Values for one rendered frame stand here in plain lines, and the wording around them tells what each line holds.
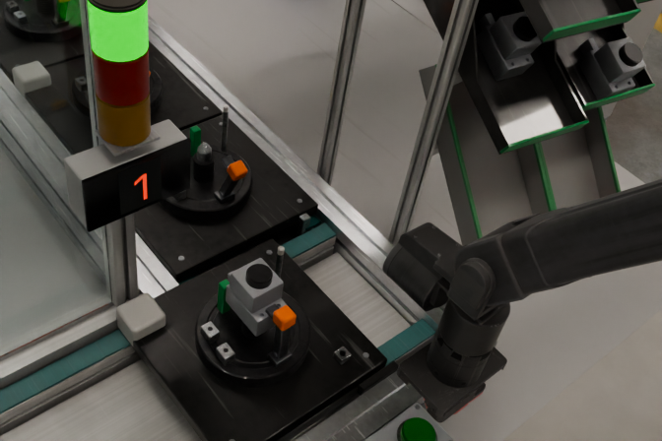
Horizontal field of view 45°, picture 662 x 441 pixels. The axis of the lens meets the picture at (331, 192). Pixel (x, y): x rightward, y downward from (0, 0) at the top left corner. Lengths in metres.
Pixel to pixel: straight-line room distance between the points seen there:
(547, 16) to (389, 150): 0.63
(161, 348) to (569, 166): 0.65
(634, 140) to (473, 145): 2.13
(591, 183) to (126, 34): 0.78
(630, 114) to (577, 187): 2.09
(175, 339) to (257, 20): 0.89
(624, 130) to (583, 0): 2.30
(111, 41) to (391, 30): 1.11
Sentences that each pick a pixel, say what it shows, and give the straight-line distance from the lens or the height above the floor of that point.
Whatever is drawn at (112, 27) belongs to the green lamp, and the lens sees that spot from 0.72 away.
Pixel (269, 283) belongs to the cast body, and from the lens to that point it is 0.91.
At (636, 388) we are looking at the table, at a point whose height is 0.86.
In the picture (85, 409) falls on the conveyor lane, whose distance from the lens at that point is 1.03.
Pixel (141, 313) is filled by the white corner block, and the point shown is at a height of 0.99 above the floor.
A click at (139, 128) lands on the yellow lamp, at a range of 0.79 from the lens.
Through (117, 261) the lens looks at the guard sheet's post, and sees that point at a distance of 0.98.
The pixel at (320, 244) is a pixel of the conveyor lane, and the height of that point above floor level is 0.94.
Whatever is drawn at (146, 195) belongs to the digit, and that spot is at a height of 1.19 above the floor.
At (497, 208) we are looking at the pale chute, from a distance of 1.14.
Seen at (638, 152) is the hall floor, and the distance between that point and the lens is 3.17.
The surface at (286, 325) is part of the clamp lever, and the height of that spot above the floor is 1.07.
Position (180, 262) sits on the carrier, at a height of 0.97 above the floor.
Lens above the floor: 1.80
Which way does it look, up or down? 44 degrees down
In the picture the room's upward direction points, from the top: 11 degrees clockwise
